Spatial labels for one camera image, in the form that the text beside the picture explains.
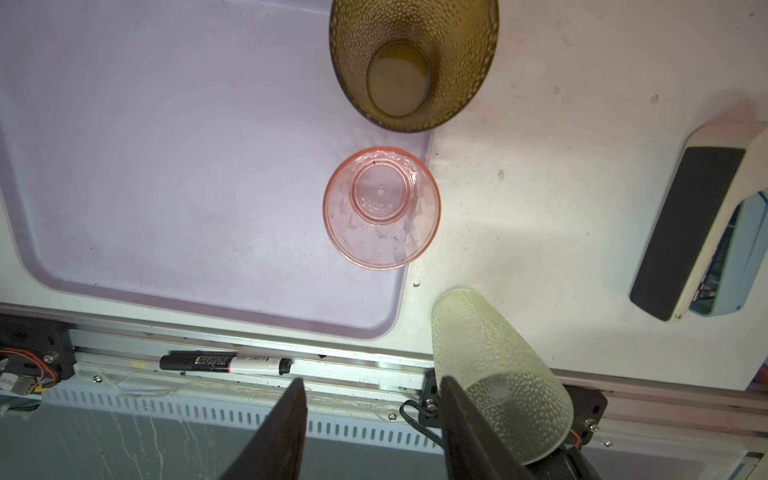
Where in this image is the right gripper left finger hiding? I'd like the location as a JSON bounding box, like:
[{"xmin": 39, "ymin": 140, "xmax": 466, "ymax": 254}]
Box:
[{"xmin": 221, "ymin": 378, "xmax": 308, "ymax": 480}]

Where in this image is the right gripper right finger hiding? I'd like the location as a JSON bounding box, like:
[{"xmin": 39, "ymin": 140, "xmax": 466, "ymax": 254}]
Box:
[{"xmin": 440, "ymin": 376, "xmax": 532, "ymax": 479}]

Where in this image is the pale green frosted large cup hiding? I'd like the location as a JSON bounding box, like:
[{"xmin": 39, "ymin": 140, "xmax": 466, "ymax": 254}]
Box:
[{"xmin": 431, "ymin": 288, "xmax": 573, "ymax": 428}]

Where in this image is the pink transparent cup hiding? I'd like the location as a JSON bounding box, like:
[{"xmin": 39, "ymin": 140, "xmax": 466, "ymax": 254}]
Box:
[{"xmin": 322, "ymin": 147, "xmax": 441, "ymax": 271}]

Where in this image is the dark olive textured cup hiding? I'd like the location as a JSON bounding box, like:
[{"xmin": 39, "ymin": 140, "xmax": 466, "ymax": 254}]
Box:
[{"xmin": 329, "ymin": 0, "xmax": 499, "ymax": 133}]

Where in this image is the lavender plastic tray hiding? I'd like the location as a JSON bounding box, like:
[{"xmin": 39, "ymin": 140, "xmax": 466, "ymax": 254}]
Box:
[{"xmin": 1, "ymin": 1, "xmax": 430, "ymax": 339}]

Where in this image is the black white marker pen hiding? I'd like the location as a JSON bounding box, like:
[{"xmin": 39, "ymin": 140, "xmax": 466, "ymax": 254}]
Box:
[{"xmin": 159, "ymin": 352, "xmax": 293, "ymax": 376}]

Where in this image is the stapler black cream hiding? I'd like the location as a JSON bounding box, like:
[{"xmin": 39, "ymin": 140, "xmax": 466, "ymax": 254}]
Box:
[{"xmin": 629, "ymin": 123, "xmax": 767, "ymax": 322}]

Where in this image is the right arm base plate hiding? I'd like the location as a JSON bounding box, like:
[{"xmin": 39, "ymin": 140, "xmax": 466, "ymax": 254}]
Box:
[{"xmin": 398, "ymin": 367, "xmax": 608, "ymax": 480}]

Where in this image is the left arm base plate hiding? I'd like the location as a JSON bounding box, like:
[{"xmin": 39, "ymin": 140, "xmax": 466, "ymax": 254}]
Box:
[{"xmin": 1, "ymin": 314, "xmax": 76, "ymax": 396}]

